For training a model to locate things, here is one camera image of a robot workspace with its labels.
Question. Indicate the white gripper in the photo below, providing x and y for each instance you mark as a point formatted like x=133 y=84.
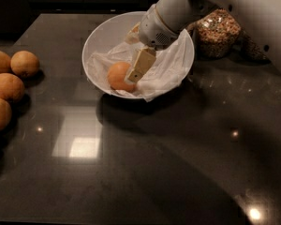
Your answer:
x=154 y=28

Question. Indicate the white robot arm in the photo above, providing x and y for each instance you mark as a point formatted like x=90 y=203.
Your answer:
x=261 y=20

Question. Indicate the white bowl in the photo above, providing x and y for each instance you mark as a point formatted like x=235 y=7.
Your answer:
x=115 y=29

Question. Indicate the white plastic bag liner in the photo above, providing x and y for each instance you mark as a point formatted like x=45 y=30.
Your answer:
x=170 y=68

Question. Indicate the glass jar middle with cereal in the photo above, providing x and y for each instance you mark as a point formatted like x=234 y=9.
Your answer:
x=215 y=34

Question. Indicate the orange top right of pile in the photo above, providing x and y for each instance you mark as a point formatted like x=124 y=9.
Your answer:
x=24 y=64

